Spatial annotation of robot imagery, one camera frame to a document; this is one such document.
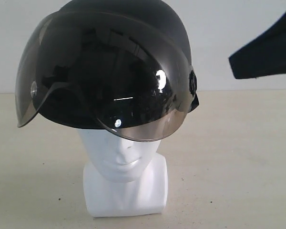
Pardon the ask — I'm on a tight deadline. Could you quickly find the white mannequin head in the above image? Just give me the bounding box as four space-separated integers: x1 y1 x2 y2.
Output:
78 129 168 218

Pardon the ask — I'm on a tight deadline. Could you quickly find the black helmet with visor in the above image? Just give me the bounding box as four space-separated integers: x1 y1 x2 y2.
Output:
15 0 199 142

